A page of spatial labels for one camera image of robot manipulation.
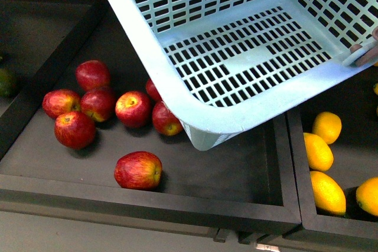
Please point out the light blue plastic basket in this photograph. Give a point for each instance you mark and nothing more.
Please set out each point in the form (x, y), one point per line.
(226, 66)

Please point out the brown basket handle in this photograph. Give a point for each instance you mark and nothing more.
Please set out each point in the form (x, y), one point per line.
(369, 54)

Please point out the red apple by basket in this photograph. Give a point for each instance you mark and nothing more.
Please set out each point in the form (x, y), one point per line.
(164, 121)

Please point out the yellow lemon middle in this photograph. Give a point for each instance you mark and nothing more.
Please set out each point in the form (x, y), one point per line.
(319, 154)

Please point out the yellow lemon upper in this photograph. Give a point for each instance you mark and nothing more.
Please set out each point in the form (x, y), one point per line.
(328, 126)

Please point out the yellow lemon large centre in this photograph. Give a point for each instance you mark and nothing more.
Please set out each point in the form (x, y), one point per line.
(328, 195)

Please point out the black lemon tray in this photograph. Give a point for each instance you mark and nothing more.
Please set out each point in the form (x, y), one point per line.
(355, 161)

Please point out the yellow lemon right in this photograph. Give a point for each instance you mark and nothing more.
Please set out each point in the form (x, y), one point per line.
(366, 196)

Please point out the red apple lone front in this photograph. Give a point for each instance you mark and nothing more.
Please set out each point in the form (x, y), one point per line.
(138, 170)

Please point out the red apple centre left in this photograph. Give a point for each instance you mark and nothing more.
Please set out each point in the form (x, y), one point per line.
(99, 103)

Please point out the black apple tray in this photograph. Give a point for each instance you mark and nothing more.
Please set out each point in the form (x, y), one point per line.
(245, 184)

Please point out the red apple top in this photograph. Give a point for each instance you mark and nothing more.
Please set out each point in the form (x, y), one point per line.
(92, 74)

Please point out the red apple lower left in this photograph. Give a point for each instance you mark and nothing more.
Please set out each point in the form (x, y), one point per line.
(75, 130)

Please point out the red apple far left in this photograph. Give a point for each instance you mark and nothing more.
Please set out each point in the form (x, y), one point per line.
(61, 101)

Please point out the green avocado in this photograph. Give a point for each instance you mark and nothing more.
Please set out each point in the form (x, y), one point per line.
(9, 83)

